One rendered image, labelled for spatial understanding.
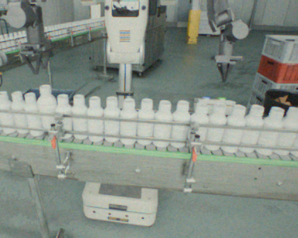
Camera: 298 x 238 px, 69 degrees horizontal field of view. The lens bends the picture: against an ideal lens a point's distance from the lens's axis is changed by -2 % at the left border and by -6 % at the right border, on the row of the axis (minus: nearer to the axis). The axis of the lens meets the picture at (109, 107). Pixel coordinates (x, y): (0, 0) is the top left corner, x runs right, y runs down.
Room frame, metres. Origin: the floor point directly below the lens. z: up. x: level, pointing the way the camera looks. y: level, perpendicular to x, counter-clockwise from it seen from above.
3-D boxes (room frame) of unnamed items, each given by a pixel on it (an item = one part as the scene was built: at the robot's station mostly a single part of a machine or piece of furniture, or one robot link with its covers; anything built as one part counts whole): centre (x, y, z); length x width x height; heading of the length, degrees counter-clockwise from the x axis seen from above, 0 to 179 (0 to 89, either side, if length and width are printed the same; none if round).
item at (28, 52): (0.70, 0.24, 1.30); 0.07 x 0.07 x 0.09; 80
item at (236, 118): (0.62, -0.42, 1.08); 0.06 x 0.06 x 0.17
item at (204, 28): (9.72, -4.13, 0.50); 1.24 x 1.03 x 1.00; 83
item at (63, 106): (0.72, 0.17, 1.08); 0.06 x 0.06 x 0.17
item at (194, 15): (7.90, -2.90, 0.55); 0.40 x 0.40 x 1.10; 80
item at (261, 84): (2.31, -2.08, 0.55); 0.61 x 0.41 x 0.22; 87
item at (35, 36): (0.72, 0.23, 1.37); 0.10 x 0.07 x 0.07; 170
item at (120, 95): (1.33, -0.10, 0.74); 0.11 x 0.11 x 0.40; 80
